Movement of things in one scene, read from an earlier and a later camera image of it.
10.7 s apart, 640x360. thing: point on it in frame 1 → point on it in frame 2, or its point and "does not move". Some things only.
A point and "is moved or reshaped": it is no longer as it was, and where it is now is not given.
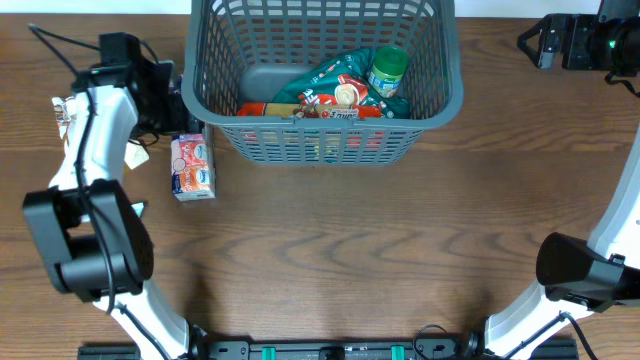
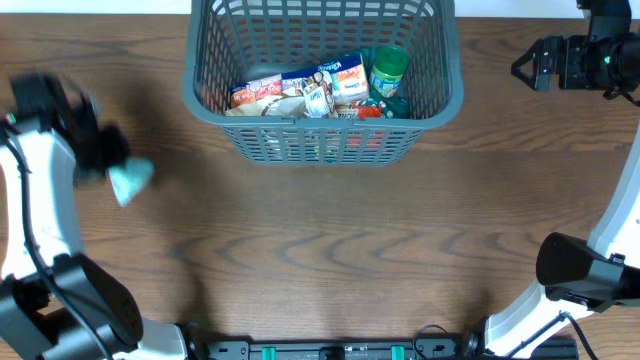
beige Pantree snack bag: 135,155 is moved or reshaped
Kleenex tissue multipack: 192,159 → 348,78
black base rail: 237,347 does not move
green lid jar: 390,64 does not move
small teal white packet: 139,208 → 130,180
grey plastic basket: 239,52 does not move
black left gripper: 172,119 → 116,147
